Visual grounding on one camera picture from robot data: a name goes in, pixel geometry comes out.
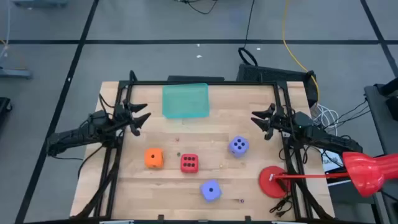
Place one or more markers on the black perforated box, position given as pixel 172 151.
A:
pixel 270 74

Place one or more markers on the black side cart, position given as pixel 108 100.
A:
pixel 377 118

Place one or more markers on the black floor object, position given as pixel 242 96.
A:
pixel 4 105

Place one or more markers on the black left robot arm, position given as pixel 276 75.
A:
pixel 71 137

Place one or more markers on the grey bench foot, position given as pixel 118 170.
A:
pixel 40 3
pixel 15 74

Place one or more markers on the white printed paper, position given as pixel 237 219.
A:
pixel 329 163

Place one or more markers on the large purple foam die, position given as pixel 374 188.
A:
pixel 206 194
pixel 233 152

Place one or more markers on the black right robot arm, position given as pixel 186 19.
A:
pixel 326 140

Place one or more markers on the black flat bar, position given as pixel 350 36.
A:
pixel 196 78

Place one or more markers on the black aluminium table frame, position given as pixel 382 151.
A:
pixel 242 83

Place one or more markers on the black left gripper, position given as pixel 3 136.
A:
pixel 122 116

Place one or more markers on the red desk lamp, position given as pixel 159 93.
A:
pixel 363 174

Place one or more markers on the large red foam die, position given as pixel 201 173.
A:
pixel 189 168

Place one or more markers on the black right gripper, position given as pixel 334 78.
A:
pixel 280 121

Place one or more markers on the large orange foam die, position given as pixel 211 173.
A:
pixel 157 160

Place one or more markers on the teal translucent plastic bin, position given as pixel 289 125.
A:
pixel 186 101

